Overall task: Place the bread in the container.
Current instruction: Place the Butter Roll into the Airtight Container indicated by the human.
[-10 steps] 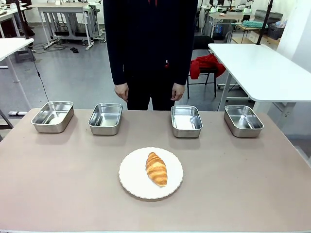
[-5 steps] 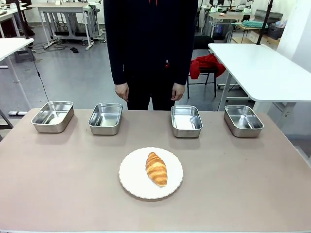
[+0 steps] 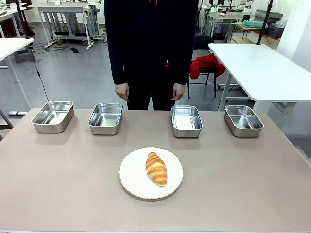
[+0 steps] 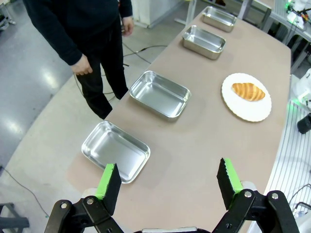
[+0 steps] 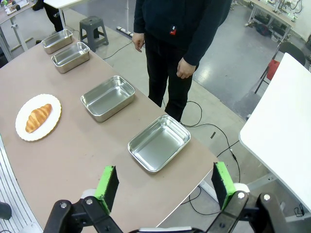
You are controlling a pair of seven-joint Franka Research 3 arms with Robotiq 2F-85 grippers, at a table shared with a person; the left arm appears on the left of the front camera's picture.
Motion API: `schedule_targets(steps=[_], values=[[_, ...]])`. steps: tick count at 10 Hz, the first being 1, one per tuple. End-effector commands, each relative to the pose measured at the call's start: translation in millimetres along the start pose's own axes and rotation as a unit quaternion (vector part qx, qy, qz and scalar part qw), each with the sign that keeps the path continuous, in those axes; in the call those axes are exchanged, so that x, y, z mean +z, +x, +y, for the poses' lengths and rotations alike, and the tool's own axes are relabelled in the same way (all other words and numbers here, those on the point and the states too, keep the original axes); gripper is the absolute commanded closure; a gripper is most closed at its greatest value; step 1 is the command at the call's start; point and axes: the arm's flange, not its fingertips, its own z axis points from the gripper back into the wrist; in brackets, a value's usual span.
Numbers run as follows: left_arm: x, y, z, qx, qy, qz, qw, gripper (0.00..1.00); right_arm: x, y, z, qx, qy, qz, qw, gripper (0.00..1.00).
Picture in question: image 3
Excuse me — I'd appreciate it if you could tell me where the golden brown croissant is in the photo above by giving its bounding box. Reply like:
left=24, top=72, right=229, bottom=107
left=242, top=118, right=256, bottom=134
left=145, top=151, right=168, bottom=187

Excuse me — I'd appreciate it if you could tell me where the person's right hand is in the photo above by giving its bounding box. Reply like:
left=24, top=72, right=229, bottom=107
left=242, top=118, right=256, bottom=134
left=114, top=82, right=130, bottom=102

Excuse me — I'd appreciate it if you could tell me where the grey frame workbench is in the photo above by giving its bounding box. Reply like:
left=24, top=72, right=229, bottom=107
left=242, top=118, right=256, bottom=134
left=29, top=2, right=103, bottom=51

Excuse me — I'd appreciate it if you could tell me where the black tripod pole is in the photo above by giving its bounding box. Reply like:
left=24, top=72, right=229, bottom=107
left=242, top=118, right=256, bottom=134
left=15, top=0, right=35, bottom=40

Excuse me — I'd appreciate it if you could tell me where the person's dark clothed body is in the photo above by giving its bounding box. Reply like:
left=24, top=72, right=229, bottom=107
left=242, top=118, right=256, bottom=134
left=104, top=0, right=199, bottom=111

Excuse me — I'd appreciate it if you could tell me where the black folding chair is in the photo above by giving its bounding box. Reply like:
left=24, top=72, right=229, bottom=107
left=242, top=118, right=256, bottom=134
left=186, top=35, right=219, bottom=99

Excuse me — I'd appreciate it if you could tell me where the rectangular steel container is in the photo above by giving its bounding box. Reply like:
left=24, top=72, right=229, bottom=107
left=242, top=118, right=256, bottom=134
left=171, top=105, right=204, bottom=139
left=30, top=100, right=74, bottom=134
left=87, top=102, right=123, bottom=136
left=224, top=104, right=264, bottom=138

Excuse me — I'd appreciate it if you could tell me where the dark grey storage crate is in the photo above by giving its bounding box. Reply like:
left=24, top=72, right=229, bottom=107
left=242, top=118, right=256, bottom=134
left=268, top=23, right=285, bottom=40

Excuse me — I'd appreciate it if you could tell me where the person's left hand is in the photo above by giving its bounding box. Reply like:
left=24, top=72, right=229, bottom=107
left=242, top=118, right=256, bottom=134
left=171, top=82, right=186, bottom=101

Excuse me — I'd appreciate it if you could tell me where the cluttered wooden workbench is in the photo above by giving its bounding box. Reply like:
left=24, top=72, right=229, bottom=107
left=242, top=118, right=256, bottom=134
left=207, top=11, right=256, bottom=39

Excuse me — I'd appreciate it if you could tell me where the red cloth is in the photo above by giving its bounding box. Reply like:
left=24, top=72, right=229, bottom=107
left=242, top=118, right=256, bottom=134
left=190, top=54, right=226, bottom=80

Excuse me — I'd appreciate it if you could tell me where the black stand pole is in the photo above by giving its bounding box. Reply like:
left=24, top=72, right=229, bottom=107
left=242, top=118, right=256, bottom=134
left=256, top=0, right=272, bottom=46

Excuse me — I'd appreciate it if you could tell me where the large white table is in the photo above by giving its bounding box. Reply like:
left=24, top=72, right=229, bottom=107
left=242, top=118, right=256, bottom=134
left=207, top=43, right=311, bottom=132

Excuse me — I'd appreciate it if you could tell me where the white scalloped plate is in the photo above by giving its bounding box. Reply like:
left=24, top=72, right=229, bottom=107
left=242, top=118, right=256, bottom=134
left=118, top=147, right=184, bottom=200

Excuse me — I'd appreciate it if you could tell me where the black cable on floor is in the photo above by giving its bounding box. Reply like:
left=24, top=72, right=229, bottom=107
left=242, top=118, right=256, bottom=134
left=28, top=46, right=51, bottom=102

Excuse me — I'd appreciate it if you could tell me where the white table with round leg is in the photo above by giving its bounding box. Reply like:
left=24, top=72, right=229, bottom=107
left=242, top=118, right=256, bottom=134
left=0, top=37, right=35, bottom=110

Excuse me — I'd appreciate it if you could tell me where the teal rack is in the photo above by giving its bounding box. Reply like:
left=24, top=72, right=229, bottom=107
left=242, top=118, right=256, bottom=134
left=242, top=20, right=269, bottom=29

